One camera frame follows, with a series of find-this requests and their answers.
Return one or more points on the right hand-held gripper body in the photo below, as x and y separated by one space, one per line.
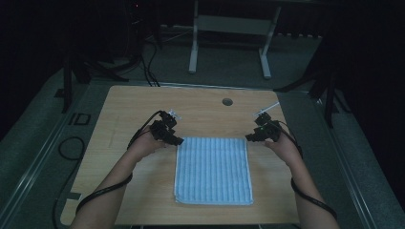
269 130

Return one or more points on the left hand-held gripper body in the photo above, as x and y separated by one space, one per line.
162 127

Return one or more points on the blue striped towel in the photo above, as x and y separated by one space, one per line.
213 171

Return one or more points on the person's left hand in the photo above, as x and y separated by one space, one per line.
144 146

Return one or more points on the person's right hand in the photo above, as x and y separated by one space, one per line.
285 151

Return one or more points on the black metal stand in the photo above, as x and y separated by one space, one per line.
329 101
67 86

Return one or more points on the white metal stand frame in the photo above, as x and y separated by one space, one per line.
234 24

